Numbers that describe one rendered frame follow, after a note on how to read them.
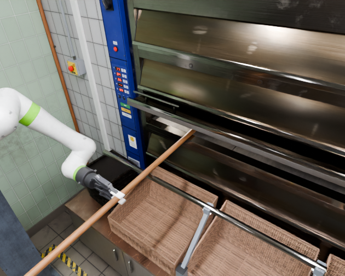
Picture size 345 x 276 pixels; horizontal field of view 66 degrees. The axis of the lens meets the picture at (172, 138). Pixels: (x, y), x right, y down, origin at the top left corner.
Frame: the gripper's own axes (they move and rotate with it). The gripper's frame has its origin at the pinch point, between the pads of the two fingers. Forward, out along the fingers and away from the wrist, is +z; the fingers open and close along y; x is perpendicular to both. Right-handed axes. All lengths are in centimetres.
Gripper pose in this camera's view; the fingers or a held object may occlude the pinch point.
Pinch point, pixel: (118, 196)
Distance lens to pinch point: 130.5
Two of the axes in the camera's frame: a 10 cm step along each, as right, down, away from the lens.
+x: -5.9, 5.0, -6.4
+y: 0.3, 8.0, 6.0
